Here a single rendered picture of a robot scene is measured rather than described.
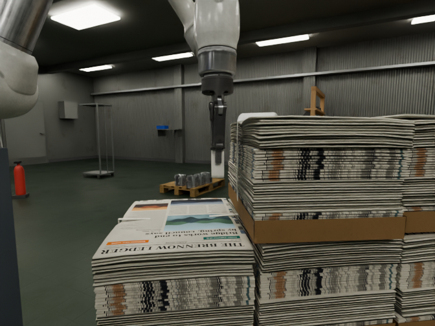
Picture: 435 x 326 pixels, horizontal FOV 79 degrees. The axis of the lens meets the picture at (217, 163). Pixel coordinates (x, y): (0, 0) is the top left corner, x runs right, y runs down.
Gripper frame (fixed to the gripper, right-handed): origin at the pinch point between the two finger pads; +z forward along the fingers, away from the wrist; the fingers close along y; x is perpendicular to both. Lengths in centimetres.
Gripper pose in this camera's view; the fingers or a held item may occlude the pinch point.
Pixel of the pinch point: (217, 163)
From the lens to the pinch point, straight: 64.7
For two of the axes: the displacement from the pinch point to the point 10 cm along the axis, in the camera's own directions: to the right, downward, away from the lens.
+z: 0.0, 9.9, 1.1
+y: -1.2, -1.1, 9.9
